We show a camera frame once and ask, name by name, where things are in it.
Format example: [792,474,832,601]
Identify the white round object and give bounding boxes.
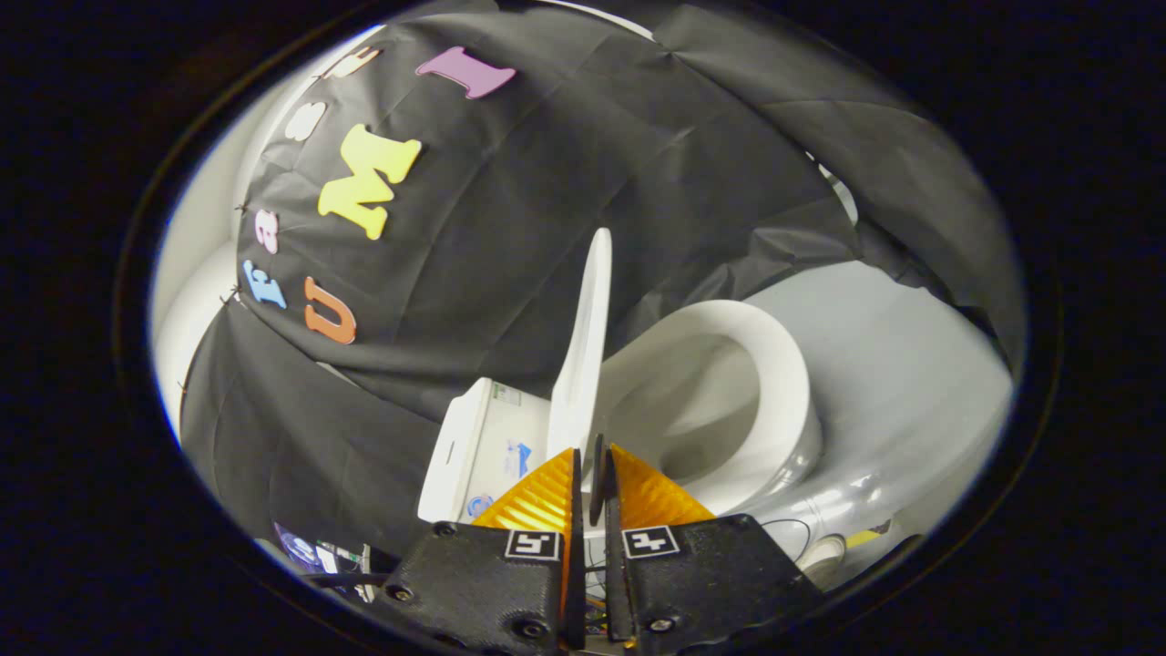
[800,534,849,586]

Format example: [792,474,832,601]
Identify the black backdrop cloth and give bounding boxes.
[180,0,1027,557]

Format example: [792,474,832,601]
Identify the white toilet lid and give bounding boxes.
[547,228,613,527]

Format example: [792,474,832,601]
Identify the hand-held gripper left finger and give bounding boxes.
[378,446,587,652]

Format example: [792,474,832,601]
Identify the dark electronic device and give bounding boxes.
[271,521,398,602]

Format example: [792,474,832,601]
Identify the white toilet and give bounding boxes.
[417,328,825,548]

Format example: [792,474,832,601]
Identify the thin black cable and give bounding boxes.
[762,518,813,566]

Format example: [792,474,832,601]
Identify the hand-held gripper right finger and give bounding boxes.
[599,444,826,653]

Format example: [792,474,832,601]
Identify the white toilet seat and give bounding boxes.
[597,300,813,517]

